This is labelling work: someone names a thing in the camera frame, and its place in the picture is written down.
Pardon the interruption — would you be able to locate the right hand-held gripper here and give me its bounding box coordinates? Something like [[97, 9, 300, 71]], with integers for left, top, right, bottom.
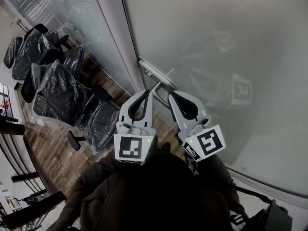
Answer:
[[167, 90, 227, 163]]

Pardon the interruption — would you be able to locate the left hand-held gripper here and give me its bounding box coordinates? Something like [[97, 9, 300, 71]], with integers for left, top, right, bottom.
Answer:
[[113, 89, 157, 166]]

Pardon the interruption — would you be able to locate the frosted glass door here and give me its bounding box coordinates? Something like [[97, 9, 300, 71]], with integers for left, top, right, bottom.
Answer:
[[118, 0, 308, 200]]

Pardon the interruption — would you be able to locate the person's right forearm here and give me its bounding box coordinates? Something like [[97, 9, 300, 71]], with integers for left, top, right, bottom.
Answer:
[[197, 150, 248, 223]]

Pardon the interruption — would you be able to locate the person's left forearm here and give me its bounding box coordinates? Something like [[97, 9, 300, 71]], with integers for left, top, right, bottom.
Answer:
[[53, 138, 158, 231]]

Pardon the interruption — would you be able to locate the metal door lock plate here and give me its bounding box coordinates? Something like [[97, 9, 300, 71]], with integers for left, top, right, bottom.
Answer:
[[138, 59, 176, 89]]

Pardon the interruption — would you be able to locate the plastic-wrapped black office chair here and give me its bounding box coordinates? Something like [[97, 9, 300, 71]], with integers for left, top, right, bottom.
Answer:
[[11, 23, 56, 81], [21, 58, 97, 128], [43, 29, 85, 82], [3, 36, 24, 69], [68, 92, 121, 153]]

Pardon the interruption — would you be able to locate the person's dark jacket torso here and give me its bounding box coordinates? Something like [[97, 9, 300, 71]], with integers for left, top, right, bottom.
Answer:
[[79, 150, 233, 231]]

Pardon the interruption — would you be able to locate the glass partition with blinds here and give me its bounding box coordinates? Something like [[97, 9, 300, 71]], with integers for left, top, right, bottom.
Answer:
[[0, 0, 138, 96]]

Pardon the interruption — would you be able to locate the dark wooden railing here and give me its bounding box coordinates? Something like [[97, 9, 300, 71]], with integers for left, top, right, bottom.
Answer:
[[0, 116, 67, 229]]

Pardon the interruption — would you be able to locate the grey device box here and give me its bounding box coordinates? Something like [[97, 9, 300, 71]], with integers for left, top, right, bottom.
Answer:
[[249, 199, 293, 231]]

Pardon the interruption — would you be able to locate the metal door handle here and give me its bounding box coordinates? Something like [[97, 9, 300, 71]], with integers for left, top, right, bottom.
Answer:
[[151, 80, 177, 108]]

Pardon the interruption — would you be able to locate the black cable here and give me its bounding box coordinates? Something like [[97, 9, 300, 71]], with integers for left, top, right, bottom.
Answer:
[[230, 183, 274, 204]]

